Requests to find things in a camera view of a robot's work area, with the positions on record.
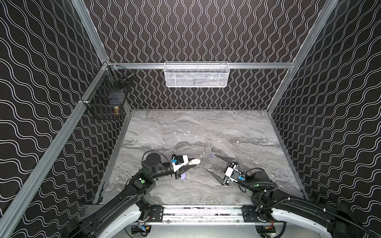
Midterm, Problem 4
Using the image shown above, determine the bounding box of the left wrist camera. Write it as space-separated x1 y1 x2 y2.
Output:
171 155 189 172

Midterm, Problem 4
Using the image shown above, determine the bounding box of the aluminium front rail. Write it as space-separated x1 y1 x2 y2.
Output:
84 204 323 226

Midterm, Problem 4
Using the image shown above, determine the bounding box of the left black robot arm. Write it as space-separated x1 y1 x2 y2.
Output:
68 150 200 238

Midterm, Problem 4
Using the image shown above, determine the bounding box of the white mesh wall basket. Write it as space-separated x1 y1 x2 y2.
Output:
163 61 230 88

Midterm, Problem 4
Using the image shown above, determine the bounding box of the black wire wall basket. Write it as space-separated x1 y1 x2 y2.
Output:
84 65 136 122

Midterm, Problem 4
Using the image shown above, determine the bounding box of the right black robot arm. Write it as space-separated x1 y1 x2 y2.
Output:
208 155 379 238

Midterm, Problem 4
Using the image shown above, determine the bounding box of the beige earbud charging case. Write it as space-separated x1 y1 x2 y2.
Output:
188 158 201 165

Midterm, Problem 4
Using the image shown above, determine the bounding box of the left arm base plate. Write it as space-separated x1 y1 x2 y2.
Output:
142 205 164 223

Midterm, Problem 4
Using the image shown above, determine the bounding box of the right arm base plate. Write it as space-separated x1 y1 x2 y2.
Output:
241 205 268 223

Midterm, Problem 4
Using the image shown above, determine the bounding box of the brass object in basket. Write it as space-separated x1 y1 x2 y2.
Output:
113 106 120 115

